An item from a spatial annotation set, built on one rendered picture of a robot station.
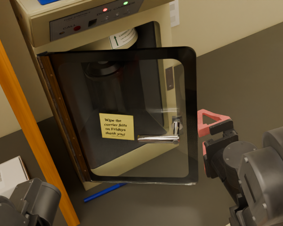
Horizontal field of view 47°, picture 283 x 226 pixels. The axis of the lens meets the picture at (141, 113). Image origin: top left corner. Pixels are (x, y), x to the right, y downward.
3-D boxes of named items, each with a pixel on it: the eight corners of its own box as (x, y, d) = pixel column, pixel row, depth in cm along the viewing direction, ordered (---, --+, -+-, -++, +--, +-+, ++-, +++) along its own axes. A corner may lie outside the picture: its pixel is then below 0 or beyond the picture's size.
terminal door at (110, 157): (86, 180, 91) (41, 52, 65) (198, 183, 85) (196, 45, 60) (86, 182, 90) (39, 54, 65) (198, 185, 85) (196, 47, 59)
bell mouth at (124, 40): (59, 38, 86) (53, 19, 83) (119, 18, 92) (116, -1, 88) (83, 66, 74) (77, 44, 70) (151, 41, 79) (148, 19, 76)
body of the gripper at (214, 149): (233, 128, 63) (254, 154, 57) (236, 161, 69) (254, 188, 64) (201, 140, 62) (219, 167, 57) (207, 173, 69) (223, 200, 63)
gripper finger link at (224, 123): (214, 96, 68) (236, 124, 61) (217, 121, 72) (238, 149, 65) (183, 108, 67) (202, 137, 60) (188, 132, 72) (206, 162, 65)
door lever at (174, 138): (141, 129, 75) (139, 121, 73) (183, 129, 73) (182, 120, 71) (137, 146, 71) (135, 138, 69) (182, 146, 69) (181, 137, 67)
